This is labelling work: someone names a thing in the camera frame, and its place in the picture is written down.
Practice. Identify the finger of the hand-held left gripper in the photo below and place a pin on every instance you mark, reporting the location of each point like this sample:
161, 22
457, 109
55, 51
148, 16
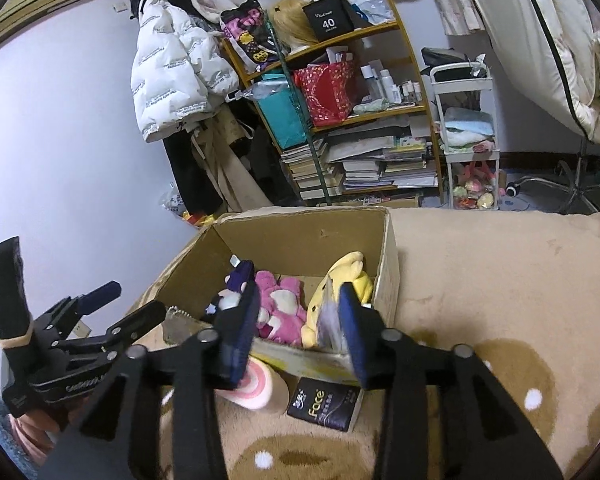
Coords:
100, 295
140, 320

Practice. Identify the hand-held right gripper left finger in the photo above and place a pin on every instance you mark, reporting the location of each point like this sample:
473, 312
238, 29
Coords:
240, 330

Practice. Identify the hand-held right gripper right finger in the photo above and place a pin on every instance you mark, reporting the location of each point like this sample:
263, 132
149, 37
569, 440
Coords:
355, 340

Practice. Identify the pink bear plush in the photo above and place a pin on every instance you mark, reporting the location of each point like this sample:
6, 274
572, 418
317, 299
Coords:
280, 320

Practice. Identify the purple doll plush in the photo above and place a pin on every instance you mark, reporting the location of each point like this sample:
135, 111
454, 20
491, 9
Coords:
237, 277

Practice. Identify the yellow plush toy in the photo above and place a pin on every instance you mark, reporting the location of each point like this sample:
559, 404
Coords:
350, 267

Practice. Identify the cardboard box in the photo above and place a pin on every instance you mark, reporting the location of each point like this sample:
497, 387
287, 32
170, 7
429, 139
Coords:
300, 240

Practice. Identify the pink swiss roll plush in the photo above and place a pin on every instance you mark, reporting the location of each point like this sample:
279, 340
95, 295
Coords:
262, 385

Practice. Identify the black tissue pack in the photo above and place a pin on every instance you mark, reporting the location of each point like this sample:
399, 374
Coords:
325, 405

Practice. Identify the plastic bag with yellow toys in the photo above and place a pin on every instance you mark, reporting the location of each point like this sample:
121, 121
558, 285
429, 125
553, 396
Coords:
177, 205

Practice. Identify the beige brown patterned rug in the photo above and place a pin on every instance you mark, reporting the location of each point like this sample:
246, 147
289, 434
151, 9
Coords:
480, 285

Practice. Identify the black trousers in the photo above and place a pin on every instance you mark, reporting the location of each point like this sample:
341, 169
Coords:
190, 175

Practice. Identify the beige garment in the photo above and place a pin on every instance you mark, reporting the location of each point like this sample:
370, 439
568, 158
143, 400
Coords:
230, 170

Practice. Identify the stack of books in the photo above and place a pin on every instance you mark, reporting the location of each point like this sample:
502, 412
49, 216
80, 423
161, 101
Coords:
310, 165

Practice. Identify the pile of magazines and papers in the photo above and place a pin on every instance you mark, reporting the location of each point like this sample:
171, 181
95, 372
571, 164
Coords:
380, 160

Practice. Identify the pile of small plush toys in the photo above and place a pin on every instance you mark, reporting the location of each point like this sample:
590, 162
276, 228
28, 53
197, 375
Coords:
475, 187

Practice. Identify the green pole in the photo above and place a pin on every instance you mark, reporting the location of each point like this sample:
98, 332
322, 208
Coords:
309, 140

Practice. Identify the small black white toy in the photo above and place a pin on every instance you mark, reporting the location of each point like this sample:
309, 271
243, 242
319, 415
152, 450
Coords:
512, 190

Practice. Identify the teal paper bag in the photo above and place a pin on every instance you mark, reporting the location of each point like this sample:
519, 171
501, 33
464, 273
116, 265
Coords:
280, 115

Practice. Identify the yellow metal shelf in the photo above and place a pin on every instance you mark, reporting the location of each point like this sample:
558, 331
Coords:
380, 116

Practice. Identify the white puffer jacket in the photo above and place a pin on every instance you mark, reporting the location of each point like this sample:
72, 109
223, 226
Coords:
170, 70

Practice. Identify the folded blue towel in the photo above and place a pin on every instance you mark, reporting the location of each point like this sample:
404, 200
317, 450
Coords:
467, 120

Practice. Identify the red patterned bag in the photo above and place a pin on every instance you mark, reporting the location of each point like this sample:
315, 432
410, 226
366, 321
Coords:
325, 92

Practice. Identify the row of white cosmetic bottles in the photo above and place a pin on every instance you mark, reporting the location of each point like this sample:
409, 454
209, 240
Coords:
387, 85

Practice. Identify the swivel chair base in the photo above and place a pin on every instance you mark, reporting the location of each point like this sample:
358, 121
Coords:
577, 185

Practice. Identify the white trolley cart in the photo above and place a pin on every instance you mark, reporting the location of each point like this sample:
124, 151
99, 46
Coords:
462, 74

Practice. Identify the black patterned bag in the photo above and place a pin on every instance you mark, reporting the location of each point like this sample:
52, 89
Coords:
247, 30

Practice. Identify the blonde wig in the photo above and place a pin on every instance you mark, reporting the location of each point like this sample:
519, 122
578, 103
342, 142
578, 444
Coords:
295, 25

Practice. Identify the black box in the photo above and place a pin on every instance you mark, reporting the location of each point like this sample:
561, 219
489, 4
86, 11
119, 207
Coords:
330, 22

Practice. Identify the cream puffer coat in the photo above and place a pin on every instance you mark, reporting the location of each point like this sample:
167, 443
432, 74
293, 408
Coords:
530, 35

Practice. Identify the beige wall air conditioner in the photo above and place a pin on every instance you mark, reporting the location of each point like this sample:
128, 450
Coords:
40, 5

